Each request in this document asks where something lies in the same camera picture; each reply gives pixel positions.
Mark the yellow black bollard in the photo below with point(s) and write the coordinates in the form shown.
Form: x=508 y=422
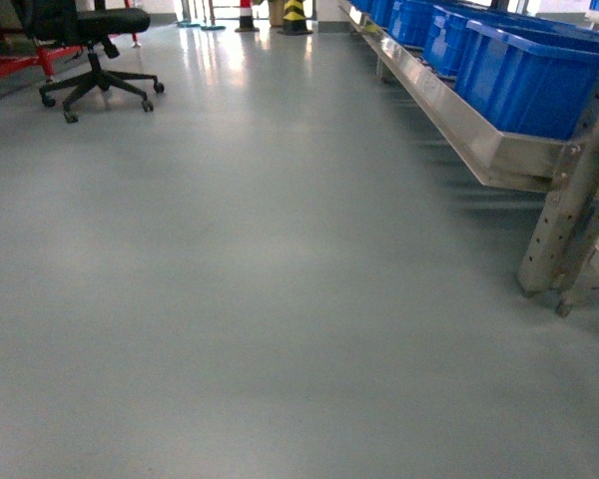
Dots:
x=294 y=19

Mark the steel roller rack frame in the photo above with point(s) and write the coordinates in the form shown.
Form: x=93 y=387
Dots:
x=563 y=254

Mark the black office chair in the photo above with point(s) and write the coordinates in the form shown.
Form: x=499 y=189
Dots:
x=63 y=25

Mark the large blue plastic crate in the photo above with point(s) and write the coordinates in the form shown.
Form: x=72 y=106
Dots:
x=526 y=81

